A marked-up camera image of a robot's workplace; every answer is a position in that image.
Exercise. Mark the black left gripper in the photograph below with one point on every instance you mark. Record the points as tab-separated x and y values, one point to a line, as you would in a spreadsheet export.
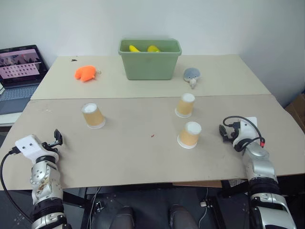
49	146

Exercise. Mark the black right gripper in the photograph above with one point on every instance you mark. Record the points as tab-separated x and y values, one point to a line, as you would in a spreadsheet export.
232	134

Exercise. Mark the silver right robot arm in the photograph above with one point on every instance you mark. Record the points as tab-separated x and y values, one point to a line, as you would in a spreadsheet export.
262	171

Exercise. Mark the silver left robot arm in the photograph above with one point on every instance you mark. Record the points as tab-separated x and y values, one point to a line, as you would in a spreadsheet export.
45	181

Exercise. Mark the brown paper cup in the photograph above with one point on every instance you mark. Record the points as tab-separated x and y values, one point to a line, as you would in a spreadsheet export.
92	115
189	135
185	105

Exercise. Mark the grey plush toy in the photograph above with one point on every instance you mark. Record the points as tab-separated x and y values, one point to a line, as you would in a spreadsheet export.
192	74

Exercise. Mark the orange plush toy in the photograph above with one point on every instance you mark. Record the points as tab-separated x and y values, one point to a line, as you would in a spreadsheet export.
85	73

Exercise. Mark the brown cardboard box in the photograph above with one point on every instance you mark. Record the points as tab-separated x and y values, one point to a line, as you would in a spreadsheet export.
296	112

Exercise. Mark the open laptop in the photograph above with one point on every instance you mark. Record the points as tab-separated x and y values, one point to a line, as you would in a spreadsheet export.
19	71

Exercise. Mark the small dark scrap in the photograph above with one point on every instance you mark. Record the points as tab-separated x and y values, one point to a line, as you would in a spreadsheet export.
74	59

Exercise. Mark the dark rounded shape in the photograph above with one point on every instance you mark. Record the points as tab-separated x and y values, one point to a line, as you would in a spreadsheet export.
122	218
182	217

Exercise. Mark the green plastic bin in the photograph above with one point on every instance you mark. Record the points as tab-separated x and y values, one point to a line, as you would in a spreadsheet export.
150	63

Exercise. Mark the yellow toy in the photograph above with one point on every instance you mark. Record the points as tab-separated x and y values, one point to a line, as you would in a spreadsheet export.
134	48
153	49

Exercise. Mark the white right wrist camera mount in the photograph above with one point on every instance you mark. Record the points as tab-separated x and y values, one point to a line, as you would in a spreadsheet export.
247	130

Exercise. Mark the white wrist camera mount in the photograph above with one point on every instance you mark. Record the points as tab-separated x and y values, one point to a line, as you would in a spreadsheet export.
247	130
28	145

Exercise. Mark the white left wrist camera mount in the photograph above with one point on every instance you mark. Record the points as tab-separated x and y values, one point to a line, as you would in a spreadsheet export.
28	145

